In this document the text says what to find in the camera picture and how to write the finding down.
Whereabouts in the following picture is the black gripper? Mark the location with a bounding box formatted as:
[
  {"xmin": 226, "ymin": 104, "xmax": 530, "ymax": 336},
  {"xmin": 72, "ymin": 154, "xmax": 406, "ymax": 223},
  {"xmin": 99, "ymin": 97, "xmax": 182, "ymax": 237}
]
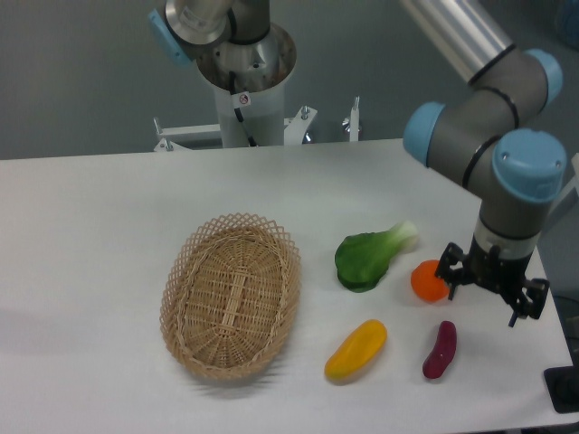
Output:
[{"xmin": 434, "ymin": 236, "xmax": 550, "ymax": 327}]

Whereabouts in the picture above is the purple sweet potato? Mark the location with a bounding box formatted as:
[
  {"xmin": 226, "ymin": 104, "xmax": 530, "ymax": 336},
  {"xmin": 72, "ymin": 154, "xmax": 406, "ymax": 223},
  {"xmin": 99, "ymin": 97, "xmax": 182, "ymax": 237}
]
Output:
[{"xmin": 422, "ymin": 321, "xmax": 458, "ymax": 380}]

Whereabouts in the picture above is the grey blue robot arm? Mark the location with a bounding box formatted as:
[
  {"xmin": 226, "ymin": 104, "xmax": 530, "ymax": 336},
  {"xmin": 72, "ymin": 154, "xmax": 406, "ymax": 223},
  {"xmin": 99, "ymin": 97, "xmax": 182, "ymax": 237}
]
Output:
[{"xmin": 148, "ymin": 1, "xmax": 567, "ymax": 320}]

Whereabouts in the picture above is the orange tangerine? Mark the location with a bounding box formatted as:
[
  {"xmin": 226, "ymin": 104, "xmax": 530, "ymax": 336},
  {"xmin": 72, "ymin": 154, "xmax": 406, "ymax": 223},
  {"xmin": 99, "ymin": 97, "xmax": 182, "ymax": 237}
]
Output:
[{"xmin": 411, "ymin": 259, "xmax": 450, "ymax": 303}]

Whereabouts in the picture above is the black device at table edge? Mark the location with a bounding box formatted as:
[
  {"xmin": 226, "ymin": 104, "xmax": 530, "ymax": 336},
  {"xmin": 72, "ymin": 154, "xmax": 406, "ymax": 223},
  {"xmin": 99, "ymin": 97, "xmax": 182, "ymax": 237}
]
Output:
[{"xmin": 544, "ymin": 366, "xmax": 578, "ymax": 414}]

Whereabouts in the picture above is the green bok choy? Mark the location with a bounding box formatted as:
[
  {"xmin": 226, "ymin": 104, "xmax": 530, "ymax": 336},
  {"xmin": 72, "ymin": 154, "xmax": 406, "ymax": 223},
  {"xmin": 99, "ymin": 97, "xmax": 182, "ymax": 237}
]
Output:
[{"xmin": 334, "ymin": 221, "xmax": 418, "ymax": 293}]

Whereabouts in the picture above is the yellow mango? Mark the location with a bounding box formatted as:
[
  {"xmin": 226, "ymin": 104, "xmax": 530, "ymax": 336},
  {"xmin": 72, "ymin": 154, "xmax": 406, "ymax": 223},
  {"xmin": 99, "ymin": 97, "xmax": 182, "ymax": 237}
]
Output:
[{"xmin": 324, "ymin": 319, "xmax": 388, "ymax": 383}]

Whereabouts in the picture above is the woven wicker basket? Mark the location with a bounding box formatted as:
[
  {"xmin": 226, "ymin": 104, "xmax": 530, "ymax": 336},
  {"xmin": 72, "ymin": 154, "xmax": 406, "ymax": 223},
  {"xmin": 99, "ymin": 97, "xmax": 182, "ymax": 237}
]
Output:
[{"xmin": 159, "ymin": 213, "xmax": 301, "ymax": 381}]

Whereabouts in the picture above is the white frame at right edge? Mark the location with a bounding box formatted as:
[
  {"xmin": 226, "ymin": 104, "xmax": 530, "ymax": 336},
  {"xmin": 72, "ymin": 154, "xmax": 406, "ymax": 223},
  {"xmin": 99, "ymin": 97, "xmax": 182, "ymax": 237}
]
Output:
[{"xmin": 542, "ymin": 154, "xmax": 579, "ymax": 236}]

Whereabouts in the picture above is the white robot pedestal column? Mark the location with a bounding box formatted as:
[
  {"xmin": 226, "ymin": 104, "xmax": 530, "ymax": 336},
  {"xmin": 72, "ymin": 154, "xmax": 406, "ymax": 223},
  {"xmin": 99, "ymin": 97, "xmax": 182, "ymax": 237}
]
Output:
[{"xmin": 196, "ymin": 24, "xmax": 297, "ymax": 148}]

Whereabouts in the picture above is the black cable on pedestal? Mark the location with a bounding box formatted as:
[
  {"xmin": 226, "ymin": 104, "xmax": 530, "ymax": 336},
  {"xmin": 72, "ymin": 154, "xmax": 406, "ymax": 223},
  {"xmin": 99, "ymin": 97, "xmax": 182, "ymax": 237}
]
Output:
[{"xmin": 228, "ymin": 71, "xmax": 258, "ymax": 148}]

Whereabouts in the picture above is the white metal base frame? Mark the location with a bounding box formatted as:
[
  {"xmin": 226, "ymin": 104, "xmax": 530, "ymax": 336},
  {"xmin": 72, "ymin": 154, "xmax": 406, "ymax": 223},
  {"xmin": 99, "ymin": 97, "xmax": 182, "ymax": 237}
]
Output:
[{"xmin": 152, "ymin": 96, "xmax": 364, "ymax": 153}]

